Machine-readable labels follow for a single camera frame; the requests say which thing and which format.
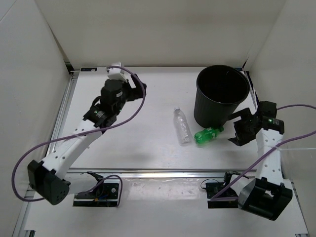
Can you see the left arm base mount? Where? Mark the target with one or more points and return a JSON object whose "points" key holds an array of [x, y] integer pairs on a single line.
{"points": [[107, 192]]}

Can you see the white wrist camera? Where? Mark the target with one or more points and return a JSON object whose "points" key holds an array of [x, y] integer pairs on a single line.
{"points": [[116, 73]]}

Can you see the black plastic bin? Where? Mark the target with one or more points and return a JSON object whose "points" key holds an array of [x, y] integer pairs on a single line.
{"points": [[220, 90]]}

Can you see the clear plastic bottle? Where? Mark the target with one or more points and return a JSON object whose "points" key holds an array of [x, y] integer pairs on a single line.
{"points": [[182, 127]]}

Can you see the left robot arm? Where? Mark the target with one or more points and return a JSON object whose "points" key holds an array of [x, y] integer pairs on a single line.
{"points": [[48, 176]]}

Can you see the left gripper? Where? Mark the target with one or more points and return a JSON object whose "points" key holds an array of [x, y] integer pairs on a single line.
{"points": [[133, 92]]}

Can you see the green plastic bottle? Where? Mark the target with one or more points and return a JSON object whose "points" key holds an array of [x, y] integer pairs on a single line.
{"points": [[207, 135]]}

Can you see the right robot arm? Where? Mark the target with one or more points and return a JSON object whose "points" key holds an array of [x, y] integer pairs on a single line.
{"points": [[266, 195]]}

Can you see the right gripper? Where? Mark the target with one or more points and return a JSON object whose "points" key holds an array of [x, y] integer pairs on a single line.
{"points": [[241, 138]]}

